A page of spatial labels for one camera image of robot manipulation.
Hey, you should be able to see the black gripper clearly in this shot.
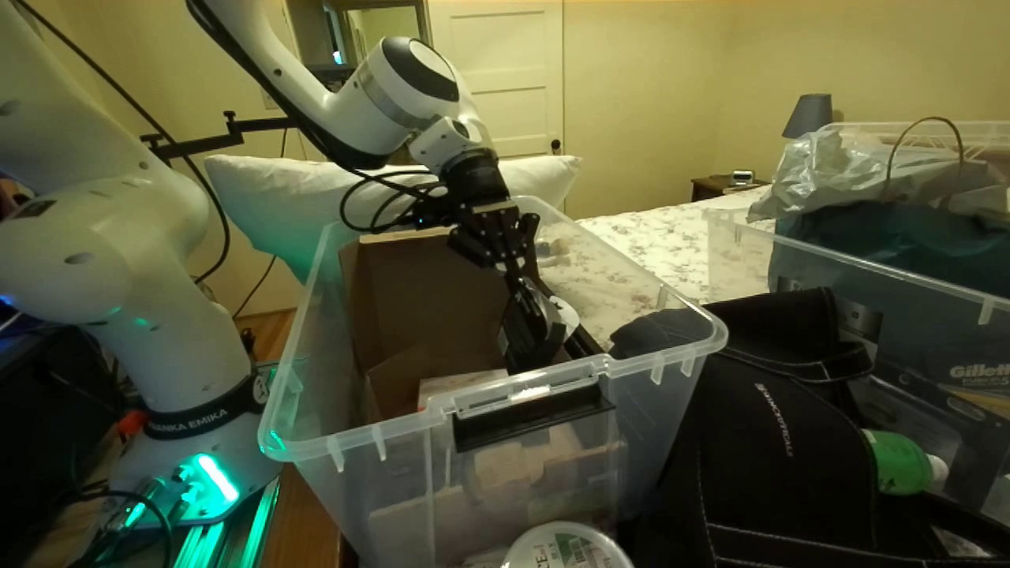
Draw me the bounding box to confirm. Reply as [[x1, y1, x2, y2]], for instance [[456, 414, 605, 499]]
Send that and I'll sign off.
[[440, 147, 600, 371]]

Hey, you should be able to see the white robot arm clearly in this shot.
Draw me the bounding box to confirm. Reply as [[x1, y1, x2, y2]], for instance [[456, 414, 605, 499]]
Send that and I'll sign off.
[[0, 0, 534, 494]]

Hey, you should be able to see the brown cardboard box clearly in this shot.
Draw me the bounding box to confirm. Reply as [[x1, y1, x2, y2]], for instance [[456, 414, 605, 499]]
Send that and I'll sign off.
[[348, 233, 630, 568]]

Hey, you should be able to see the clear plastic box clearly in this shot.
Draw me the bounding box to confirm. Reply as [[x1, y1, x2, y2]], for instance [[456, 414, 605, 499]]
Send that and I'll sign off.
[[259, 194, 728, 568]]

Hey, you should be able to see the floral bedspread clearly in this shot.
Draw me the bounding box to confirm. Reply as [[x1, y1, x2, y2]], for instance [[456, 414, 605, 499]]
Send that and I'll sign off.
[[537, 186, 770, 348]]

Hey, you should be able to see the white round lid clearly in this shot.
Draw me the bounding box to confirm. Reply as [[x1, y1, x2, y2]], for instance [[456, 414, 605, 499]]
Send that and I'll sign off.
[[502, 519, 635, 568]]

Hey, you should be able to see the dark wooden nightstand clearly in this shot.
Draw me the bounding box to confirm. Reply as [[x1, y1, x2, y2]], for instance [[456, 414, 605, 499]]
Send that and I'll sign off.
[[692, 169, 767, 201]]

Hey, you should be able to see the black fabric bag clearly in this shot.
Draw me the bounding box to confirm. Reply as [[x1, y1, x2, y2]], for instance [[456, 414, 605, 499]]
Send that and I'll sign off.
[[611, 288, 1010, 568]]

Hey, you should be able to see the white door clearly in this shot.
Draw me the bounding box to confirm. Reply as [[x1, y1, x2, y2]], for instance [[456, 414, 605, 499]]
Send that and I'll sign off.
[[427, 0, 562, 157]]

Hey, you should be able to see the large white front pillow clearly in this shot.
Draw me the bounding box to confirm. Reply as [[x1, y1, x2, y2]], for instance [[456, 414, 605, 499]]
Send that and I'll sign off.
[[205, 155, 580, 282]]

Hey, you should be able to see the crumpled grey plastic bag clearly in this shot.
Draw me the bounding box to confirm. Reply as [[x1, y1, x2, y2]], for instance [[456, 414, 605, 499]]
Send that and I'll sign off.
[[751, 115, 1010, 216]]

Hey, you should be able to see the grey table lamp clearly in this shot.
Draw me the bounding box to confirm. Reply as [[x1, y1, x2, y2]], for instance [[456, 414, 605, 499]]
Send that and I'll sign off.
[[783, 93, 834, 140]]

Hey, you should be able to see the clear plastic storage bin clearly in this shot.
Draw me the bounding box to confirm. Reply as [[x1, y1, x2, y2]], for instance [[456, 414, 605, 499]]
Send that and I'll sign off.
[[702, 115, 1010, 518]]

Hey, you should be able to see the green white bottle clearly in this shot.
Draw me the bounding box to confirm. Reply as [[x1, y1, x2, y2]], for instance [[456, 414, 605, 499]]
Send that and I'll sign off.
[[864, 430, 950, 494]]

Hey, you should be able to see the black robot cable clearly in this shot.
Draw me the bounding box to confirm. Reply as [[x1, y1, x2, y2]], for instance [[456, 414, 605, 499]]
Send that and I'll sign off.
[[9, 0, 467, 293]]

